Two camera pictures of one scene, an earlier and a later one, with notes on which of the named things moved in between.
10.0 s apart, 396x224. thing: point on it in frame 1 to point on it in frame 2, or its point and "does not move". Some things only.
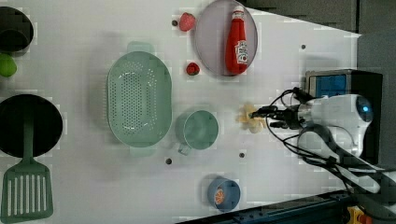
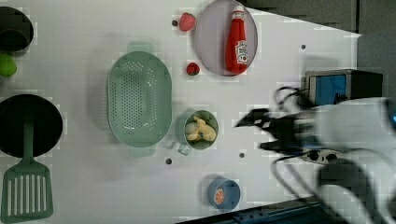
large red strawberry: x=187 y=21 does not move
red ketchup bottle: x=237 y=50 does not move
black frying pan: x=46 y=119 does not move
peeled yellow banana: x=246 y=122 to x=204 y=131
